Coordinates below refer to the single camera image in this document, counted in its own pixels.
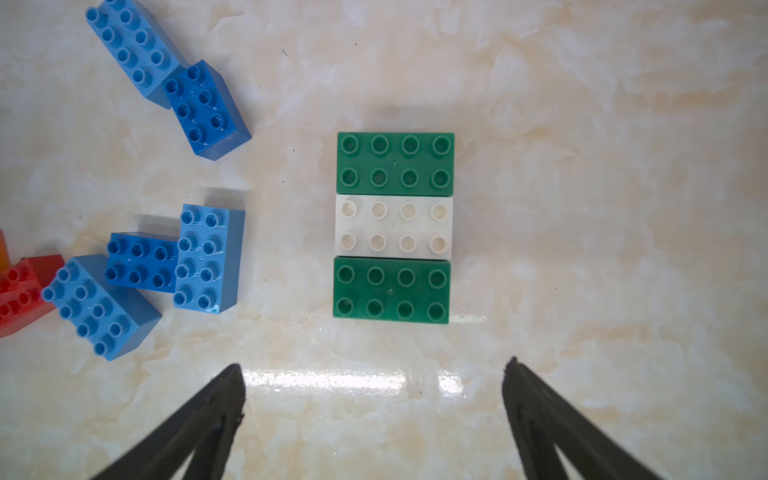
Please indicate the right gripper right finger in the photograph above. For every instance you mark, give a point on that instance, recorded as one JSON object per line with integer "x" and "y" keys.
{"x": 544, "y": 424}

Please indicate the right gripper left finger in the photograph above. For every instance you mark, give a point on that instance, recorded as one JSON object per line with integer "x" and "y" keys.
{"x": 201, "y": 431}

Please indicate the light blue lego brick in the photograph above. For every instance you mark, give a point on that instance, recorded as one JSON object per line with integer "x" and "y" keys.
{"x": 209, "y": 258}

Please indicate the green lego brick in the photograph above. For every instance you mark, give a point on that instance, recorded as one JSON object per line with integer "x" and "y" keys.
{"x": 395, "y": 163}
{"x": 405, "y": 290}

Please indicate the white lego brick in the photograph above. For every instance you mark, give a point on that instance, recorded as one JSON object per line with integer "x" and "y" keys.
{"x": 404, "y": 227}

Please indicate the red lego brick middle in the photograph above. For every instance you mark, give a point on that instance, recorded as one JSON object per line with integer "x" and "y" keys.
{"x": 21, "y": 292}

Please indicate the small orange lego brick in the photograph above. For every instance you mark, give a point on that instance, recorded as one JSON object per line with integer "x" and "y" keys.
{"x": 5, "y": 261}

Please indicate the small blue lego brick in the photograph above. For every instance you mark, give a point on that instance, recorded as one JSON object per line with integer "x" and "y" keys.
{"x": 206, "y": 111}

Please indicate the long blue lego brick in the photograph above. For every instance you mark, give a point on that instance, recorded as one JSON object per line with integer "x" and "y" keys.
{"x": 139, "y": 46}

